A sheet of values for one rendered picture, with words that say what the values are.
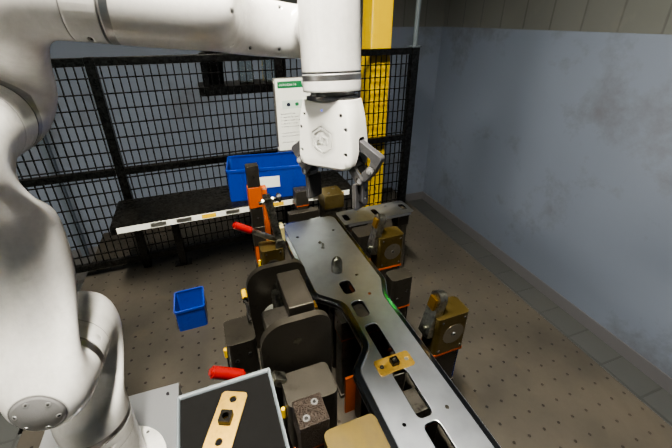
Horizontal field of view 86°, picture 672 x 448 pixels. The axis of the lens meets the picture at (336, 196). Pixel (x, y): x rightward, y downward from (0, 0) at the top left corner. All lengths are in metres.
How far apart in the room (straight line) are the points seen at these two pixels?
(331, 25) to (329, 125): 0.13
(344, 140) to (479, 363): 0.97
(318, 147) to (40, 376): 0.51
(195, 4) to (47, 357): 0.52
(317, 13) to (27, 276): 0.51
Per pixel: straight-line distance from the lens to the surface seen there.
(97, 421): 0.85
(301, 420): 0.67
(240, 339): 0.81
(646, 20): 2.33
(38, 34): 0.53
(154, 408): 1.13
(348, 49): 0.50
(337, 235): 1.23
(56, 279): 0.66
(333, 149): 0.51
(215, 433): 0.60
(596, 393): 1.39
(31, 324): 0.68
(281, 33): 0.60
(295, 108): 1.55
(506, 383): 1.30
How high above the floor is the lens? 1.67
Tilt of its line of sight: 26 degrees down
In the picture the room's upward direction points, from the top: straight up
